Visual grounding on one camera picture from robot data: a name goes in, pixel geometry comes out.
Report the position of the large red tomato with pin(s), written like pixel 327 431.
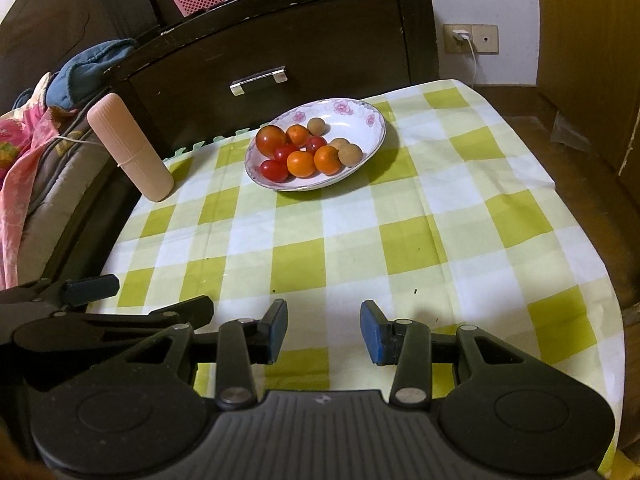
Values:
pixel 270 140

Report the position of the pink ribbed bottle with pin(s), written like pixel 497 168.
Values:
pixel 132 152

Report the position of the brown wooden wardrobe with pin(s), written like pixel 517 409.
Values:
pixel 590 50

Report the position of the brown longan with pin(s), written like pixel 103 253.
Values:
pixel 350 154
pixel 316 125
pixel 340 142

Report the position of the small red tomato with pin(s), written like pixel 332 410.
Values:
pixel 315 144
pixel 284 152
pixel 274 170

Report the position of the white charger plug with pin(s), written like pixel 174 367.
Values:
pixel 461 36

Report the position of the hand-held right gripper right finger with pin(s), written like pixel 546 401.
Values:
pixel 372 332

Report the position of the dark wooden headboard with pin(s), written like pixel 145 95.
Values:
pixel 60 15

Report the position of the brown quilt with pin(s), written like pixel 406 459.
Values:
pixel 65 185

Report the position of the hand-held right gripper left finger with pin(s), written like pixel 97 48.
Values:
pixel 274 332

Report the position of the beige wall socket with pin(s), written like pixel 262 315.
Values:
pixel 485 38

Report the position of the mandarin orange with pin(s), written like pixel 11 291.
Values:
pixel 301 163
pixel 327 159
pixel 297 135

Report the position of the green foam mat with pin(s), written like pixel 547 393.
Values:
pixel 210 144

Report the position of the white floral plate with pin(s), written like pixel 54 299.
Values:
pixel 362 132

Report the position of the green checked tablecloth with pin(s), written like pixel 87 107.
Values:
pixel 350 240

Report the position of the pink patterned cloth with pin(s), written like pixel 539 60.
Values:
pixel 20 160

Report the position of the blue cloth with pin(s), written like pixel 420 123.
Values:
pixel 85 72

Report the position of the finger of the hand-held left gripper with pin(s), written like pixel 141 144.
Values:
pixel 92 288
pixel 165 312

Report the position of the dark wooden nightstand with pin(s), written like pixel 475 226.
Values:
pixel 325 35

